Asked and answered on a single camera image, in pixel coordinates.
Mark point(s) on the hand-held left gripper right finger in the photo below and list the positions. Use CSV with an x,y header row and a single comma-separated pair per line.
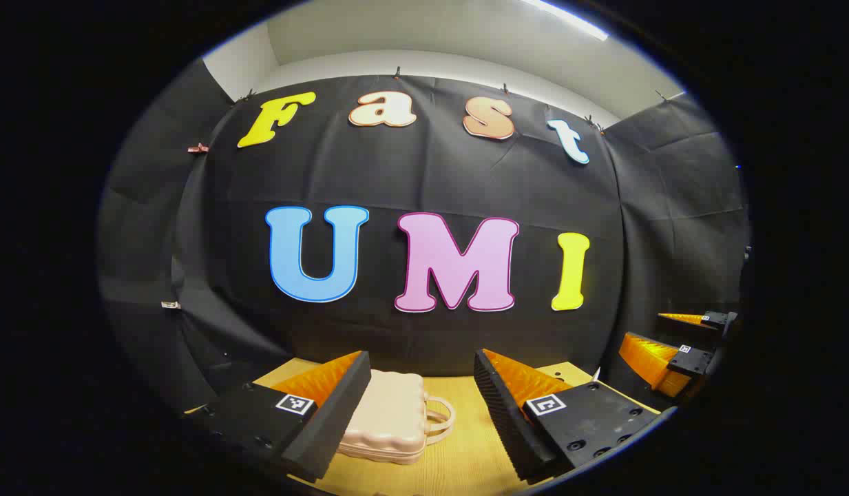
x,y
507,420

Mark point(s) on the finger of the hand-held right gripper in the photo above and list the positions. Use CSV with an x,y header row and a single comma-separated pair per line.
x,y
717,319
691,361

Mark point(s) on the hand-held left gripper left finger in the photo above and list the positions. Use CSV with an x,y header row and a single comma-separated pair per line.
x,y
334,420

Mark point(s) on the pink hard-shell suitcase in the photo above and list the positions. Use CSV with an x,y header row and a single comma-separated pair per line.
x,y
390,413

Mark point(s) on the pink cloth clip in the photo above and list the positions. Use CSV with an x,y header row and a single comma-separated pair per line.
x,y
198,148

